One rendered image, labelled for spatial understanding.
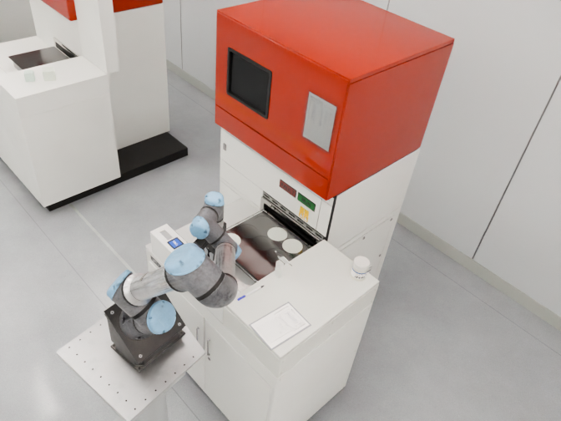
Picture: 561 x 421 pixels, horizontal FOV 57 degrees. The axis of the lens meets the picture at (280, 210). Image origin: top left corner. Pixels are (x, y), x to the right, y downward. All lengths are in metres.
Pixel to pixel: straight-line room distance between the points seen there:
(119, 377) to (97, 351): 0.16
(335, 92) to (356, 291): 0.87
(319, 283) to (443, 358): 1.38
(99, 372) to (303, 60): 1.47
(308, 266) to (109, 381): 0.95
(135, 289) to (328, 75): 1.07
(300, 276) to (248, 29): 1.10
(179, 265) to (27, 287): 2.27
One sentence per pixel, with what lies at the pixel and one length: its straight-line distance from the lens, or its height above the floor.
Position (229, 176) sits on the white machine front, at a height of 0.90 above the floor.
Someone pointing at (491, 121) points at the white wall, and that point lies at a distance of 3.53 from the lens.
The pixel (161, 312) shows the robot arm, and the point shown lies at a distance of 1.93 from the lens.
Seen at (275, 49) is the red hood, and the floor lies 1.78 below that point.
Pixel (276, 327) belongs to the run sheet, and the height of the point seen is 0.97.
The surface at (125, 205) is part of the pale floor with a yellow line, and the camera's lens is 4.16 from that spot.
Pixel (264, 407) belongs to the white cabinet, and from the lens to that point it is 2.43.
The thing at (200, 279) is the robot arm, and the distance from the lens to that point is 1.54.
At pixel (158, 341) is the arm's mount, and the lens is 2.17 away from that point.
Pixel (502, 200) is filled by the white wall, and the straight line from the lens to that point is 3.69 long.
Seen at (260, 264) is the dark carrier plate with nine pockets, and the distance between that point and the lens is 2.44.
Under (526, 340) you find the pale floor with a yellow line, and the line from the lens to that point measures 3.83.
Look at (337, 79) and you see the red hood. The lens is 2.04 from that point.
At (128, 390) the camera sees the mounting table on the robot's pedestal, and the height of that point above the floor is 0.82.
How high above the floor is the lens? 2.67
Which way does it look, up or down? 40 degrees down
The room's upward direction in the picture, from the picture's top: 7 degrees clockwise
